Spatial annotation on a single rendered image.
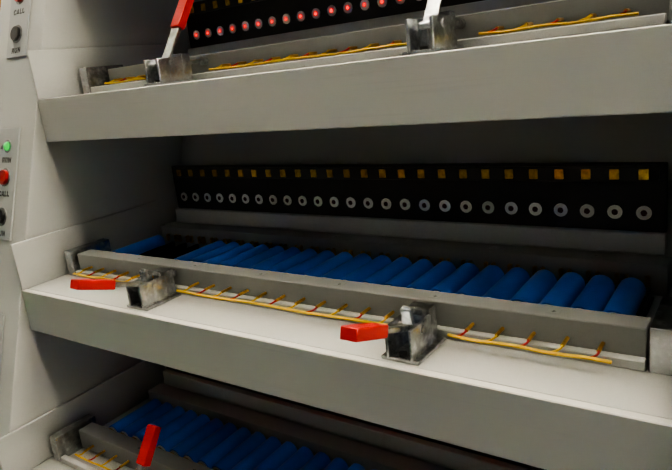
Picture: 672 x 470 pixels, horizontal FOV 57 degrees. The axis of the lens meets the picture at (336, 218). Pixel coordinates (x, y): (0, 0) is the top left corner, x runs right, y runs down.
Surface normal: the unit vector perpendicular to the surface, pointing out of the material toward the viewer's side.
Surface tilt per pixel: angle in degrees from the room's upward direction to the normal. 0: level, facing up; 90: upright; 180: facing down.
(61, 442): 90
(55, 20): 90
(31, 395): 90
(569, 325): 108
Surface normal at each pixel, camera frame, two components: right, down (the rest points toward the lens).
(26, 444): 0.82, 0.04
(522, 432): -0.56, 0.25
